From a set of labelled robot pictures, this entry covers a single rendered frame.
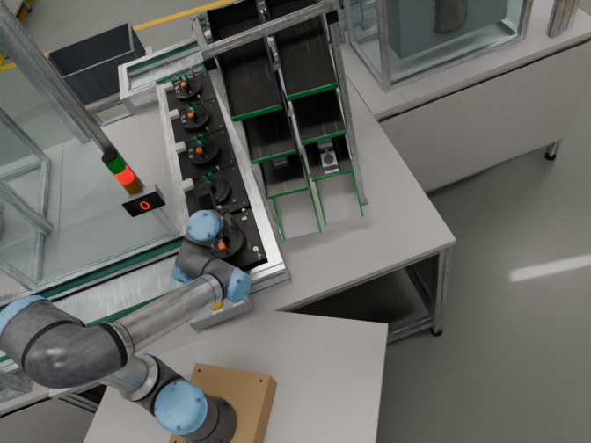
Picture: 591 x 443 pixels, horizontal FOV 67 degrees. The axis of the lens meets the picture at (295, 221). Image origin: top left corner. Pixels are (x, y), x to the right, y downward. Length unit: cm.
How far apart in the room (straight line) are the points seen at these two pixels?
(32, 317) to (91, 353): 14
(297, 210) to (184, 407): 71
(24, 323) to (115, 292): 86
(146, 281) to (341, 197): 79
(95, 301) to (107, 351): 94
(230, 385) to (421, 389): 113
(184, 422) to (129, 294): 70
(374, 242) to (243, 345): 58
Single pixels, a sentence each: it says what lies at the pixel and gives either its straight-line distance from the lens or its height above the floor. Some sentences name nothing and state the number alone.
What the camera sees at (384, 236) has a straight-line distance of 163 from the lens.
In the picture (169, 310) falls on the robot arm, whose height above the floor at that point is 145.
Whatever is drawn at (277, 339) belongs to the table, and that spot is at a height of 86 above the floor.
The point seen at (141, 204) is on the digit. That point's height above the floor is 121.
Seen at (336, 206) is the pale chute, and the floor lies 102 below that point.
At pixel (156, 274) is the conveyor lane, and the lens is 175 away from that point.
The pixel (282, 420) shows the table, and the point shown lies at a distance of 144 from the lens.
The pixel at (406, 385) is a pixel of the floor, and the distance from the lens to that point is 231.
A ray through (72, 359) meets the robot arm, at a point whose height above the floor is 156.
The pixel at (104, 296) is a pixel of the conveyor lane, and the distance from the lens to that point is 182.
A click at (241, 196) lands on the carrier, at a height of 97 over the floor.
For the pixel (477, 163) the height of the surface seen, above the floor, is 24.
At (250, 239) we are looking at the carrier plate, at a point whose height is 97.
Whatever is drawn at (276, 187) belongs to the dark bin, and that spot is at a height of 120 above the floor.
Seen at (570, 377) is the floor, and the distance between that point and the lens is 242.
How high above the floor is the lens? 222
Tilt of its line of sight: 52 degrees down
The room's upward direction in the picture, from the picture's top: 21 degrees counter-clockwise
